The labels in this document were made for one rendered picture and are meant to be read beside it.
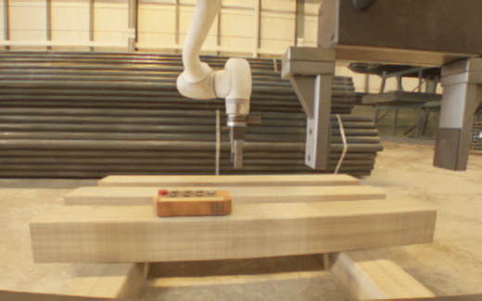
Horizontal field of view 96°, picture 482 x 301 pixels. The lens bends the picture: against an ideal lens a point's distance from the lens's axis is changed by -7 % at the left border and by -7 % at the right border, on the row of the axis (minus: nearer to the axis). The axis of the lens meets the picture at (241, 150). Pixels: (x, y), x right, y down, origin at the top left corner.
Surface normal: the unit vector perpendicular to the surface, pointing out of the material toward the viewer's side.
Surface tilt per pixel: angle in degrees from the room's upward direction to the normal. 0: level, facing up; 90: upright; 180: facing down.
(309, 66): 90
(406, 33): 90
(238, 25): 90
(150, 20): 90
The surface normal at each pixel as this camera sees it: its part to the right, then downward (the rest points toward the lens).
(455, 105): -1.00, -0.02
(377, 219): 0.13, 0.11
